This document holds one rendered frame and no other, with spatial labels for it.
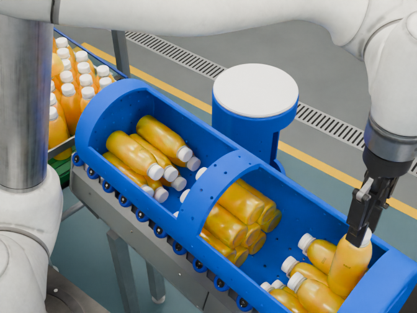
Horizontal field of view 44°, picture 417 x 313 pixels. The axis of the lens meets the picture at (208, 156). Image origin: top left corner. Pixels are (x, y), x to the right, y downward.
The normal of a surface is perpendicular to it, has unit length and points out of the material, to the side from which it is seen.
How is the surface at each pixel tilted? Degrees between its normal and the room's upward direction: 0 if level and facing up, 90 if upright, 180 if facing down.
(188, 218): 63
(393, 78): 86
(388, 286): 6
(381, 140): 90
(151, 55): 0
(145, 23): 97
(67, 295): 5
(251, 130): 90
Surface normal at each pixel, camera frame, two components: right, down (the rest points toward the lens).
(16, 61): 0.13, 0.66
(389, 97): -0.76, 0.48
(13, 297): 0.80, 0.13
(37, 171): 0.77, 0.53
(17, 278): 0.88, -0.20
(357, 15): -0.66, 0.08
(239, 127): -0.36, 0.66
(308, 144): 0.00, -0.70
